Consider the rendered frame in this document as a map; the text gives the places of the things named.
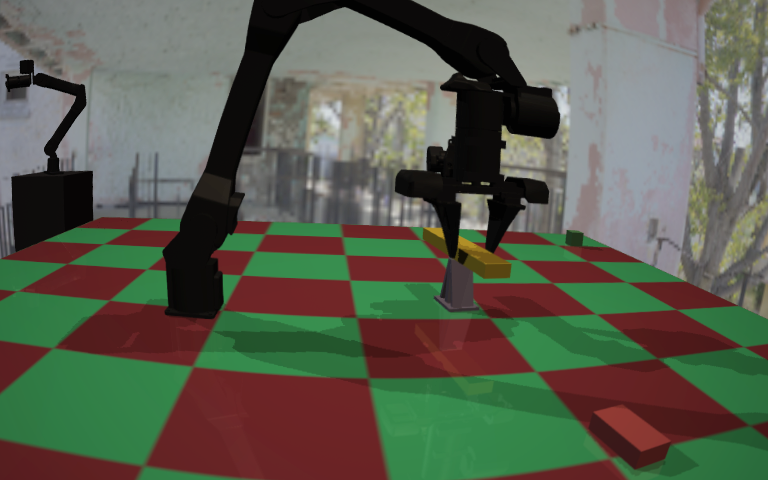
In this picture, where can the yellow long bar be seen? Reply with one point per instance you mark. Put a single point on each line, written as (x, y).
(470, 255)

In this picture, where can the red rectangular block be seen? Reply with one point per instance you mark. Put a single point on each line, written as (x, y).
(630, 437)

